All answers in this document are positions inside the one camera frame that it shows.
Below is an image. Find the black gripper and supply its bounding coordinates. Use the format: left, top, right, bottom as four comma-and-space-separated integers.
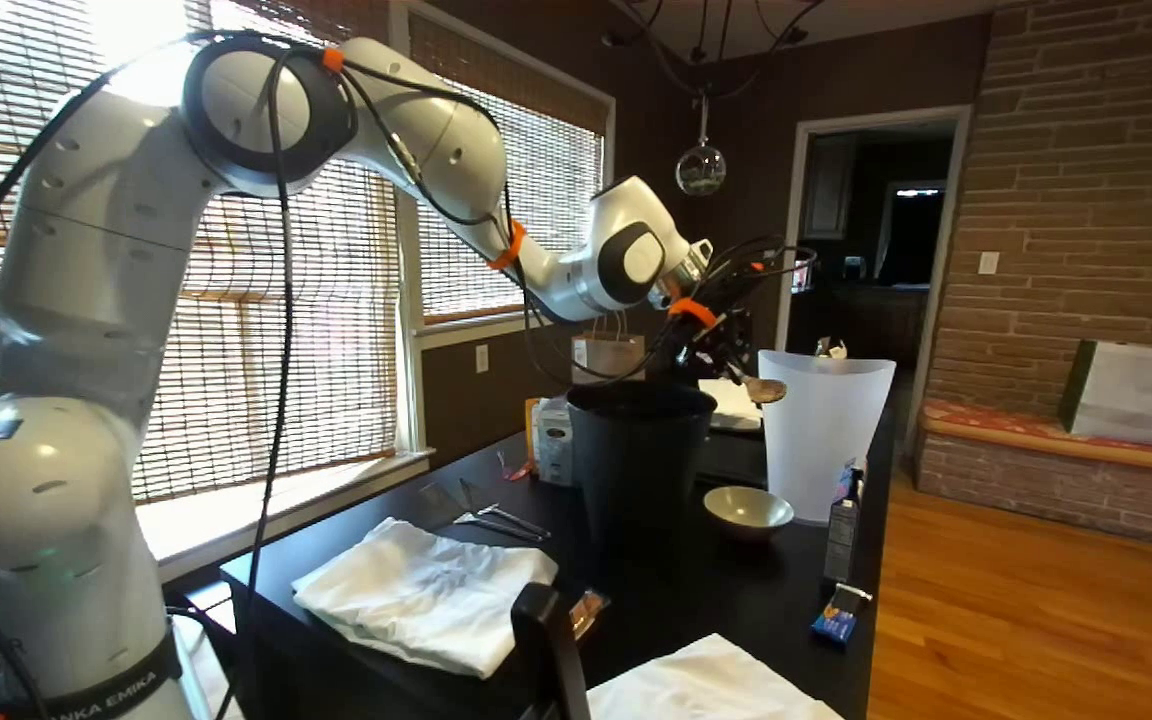
667, 259, 776, 392

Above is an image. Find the brown wooden spoon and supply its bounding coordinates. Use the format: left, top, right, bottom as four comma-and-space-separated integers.
710, 347, 791, 413

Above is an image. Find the translucent white bin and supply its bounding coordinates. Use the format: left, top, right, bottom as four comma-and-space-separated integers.
754, 347, 900, 529

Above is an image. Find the black plastic bin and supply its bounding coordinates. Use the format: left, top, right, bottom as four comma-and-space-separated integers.
565, 374, 721, 647

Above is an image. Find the folded white paper napkin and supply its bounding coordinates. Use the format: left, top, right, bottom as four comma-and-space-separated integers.
697, 374, 770, 437

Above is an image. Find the grey ceramic bowl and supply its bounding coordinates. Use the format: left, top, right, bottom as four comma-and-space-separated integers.
702, 479, 799, 540

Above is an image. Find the hanging glass globe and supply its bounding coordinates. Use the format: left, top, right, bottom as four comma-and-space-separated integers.
674, 92, 732, 203

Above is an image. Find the clear spray bottle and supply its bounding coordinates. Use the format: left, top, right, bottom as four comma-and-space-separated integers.
822, 454, 872, 583

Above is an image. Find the woven window blind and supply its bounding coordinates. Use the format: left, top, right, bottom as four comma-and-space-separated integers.
0, 0, 410, 517
410, 64, 608, 328

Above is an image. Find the silver metal fork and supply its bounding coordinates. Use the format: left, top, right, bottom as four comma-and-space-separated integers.
464, 500, 556, 548

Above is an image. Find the blue cardboard box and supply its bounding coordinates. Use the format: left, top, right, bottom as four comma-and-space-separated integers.
807, 579, 882, 653

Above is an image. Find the dark patterned small packet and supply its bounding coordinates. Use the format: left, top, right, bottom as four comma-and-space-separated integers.
570, 583, 618, 638

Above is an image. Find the small white cloth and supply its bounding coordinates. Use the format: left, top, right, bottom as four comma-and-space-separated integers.
586, 630, 850, 720

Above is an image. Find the brick hearth bench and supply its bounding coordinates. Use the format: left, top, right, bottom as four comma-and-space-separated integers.
915, 394, 1152, 555

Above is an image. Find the large white cloth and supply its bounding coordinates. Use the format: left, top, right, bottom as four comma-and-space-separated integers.
288, 510, 565, 681

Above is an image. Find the white paper bag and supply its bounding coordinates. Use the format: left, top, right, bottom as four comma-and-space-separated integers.
1066, 336, 1152, 454

